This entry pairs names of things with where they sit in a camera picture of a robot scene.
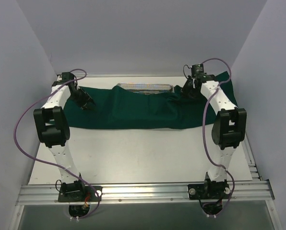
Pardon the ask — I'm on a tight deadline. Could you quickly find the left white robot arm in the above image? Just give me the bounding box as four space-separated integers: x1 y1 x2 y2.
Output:
33 80 94 201

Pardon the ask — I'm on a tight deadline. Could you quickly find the dark green surgical cloth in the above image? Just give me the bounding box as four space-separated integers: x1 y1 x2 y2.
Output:
62 71 238 131

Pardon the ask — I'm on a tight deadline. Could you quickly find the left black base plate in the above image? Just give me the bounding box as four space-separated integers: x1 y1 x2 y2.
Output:
58 183 102 203

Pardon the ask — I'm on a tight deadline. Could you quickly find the surgical kit tray edge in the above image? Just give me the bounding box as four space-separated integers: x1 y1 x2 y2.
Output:
117 83 174 95

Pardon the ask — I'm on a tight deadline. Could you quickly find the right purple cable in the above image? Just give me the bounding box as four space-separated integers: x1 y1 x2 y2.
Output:
199 57 235 216

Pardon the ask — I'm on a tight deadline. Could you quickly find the purple cable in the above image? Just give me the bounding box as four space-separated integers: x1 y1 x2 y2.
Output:
199 57 235 216
13 69 102 219

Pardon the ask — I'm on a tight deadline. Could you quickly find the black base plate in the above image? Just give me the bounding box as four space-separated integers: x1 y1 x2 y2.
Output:
187 182 230 200
58 183 102 203

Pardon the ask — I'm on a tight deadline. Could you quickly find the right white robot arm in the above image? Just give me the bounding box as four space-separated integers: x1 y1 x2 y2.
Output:
181 80 247 198

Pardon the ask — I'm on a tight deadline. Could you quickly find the back aluminium rail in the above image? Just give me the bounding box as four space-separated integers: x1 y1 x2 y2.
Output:
58 72 227 78

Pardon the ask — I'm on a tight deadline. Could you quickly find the front aluminium rail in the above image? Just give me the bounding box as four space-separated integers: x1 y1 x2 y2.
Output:
16 180 274 206

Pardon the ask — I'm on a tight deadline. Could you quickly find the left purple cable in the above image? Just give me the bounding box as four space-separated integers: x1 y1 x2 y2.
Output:
13 69 102 219

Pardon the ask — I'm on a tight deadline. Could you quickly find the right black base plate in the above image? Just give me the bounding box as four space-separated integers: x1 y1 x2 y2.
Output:
187 182 230 200

